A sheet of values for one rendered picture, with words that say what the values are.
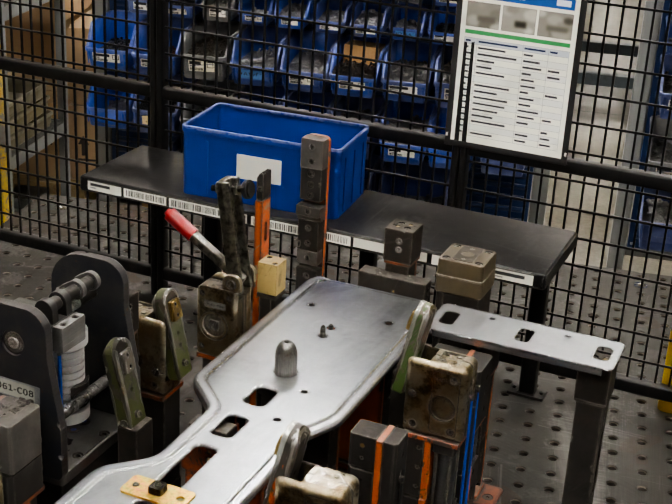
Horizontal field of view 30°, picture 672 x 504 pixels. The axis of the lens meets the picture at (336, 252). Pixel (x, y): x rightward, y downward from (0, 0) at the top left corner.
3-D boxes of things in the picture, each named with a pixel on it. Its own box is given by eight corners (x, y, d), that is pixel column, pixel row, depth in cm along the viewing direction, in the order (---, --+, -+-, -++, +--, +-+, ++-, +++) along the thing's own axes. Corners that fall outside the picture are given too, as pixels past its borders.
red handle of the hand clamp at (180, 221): (240, 281, 186) (163, 210, 187) (233, 291, 187) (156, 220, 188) (253, 271, 189) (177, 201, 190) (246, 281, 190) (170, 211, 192)
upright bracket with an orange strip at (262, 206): (254, 455, 210) (263, 174, 190) (247, 453, 210) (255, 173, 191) (262, 447, 212) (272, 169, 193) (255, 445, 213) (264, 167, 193)
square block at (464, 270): (463, 463, 211) (484, 267, 197) (418, 450, 214) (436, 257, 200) (477, 440, 218) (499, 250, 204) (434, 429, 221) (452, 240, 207)
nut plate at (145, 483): (197, 495, 146) (197, 486, 145) (180, 512, 143) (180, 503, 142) (135, 475, 149) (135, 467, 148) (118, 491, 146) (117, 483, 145)
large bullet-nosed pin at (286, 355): (290, 389, 173) (292, 346, 171) (269, 383, 175) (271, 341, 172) (300, 379, 176) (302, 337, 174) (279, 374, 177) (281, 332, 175)
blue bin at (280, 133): (337, 221, 220) (341, 150, 215) (179, 193, 229) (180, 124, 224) (366, 191, 235) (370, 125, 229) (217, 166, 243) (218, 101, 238)
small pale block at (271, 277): (269, 469, 206) (277, 266, 192) (250, 463, 207) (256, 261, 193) (279, 459, 209) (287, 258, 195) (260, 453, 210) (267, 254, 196)
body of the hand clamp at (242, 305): (230, 493, 199) (235, 293, 186) (193, 482, 202) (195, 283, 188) (248, 475, 204) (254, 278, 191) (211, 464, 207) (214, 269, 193)
